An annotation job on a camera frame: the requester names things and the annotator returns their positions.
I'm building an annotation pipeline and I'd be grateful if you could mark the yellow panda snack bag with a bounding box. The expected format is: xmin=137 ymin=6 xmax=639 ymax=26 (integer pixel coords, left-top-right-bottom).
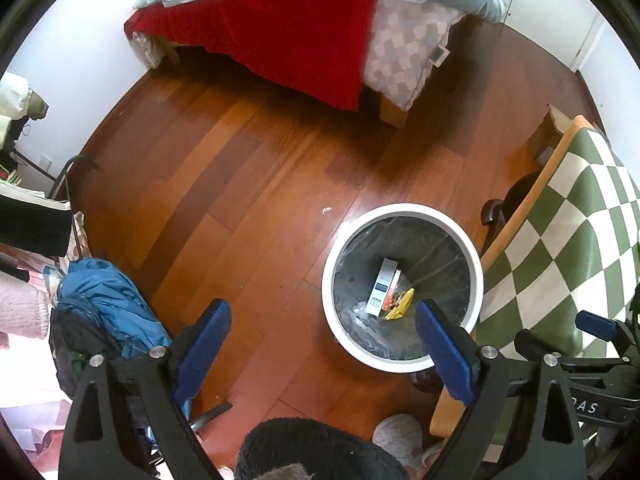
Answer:
xmin=383 ymin=288 xmax=414 ymax=321

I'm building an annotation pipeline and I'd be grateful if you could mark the clear plastic cup lid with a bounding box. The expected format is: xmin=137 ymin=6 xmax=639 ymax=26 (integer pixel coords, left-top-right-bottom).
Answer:
xmin=340 ymin=301 xmax=378 ymax=336

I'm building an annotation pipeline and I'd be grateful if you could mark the white round trash bin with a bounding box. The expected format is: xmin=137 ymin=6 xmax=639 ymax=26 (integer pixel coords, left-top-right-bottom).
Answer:
xmin=321 ymin=203 xmax=484 ymax=374

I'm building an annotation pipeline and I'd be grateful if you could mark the green white checkered tablecloth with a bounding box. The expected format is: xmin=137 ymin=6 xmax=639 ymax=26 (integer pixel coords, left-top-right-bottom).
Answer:
xmin=476 ymin=128 xmax=639 ymax=358

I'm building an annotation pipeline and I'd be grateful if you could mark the grey fuzzy slipper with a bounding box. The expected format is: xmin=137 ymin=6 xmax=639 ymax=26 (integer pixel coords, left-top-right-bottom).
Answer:
xmin=372 ymin=414 xmax=423 ymax=470

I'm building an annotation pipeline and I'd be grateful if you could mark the blue white box in bin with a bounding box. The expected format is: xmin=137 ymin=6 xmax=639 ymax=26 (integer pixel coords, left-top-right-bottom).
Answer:
xmin=366 ymin=258 xmax=400 ymax=316

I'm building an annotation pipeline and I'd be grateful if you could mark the blue jacket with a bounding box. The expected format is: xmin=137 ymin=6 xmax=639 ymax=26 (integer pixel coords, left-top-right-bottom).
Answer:
xmin=55 ymin=258 xmax=172 ymax=359

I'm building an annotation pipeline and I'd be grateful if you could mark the dark wooden chair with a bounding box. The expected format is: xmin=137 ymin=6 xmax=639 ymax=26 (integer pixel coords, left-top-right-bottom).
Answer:
xmin=480 ymin=170 xmax=541 ymax=255

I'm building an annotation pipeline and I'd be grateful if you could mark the black fuzzy slipper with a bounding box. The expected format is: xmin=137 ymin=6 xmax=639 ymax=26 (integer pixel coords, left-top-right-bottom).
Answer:
xmin=234 ymin=417 xmax=409 ymax=479

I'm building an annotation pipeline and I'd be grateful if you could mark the brown cardboard box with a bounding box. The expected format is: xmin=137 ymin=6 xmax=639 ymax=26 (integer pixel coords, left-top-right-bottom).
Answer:
xmin=528 ymin=104 xmax=572 ymax=167

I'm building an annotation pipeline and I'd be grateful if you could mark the white door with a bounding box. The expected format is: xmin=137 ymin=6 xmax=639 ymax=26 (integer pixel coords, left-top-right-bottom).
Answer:
xmin=503 ymin=0 xmax=603 ymax=72

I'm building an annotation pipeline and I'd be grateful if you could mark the red bed sheet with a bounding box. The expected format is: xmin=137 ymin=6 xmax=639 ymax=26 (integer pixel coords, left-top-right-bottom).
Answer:
xmin=124 ymin=0 xmax=378 ymax=112

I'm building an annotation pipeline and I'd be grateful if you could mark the patterned mattress cover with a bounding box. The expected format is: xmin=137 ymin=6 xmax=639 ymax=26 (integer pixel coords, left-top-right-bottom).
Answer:
xmin=363 ymin=0 xmax=465 ymax=112

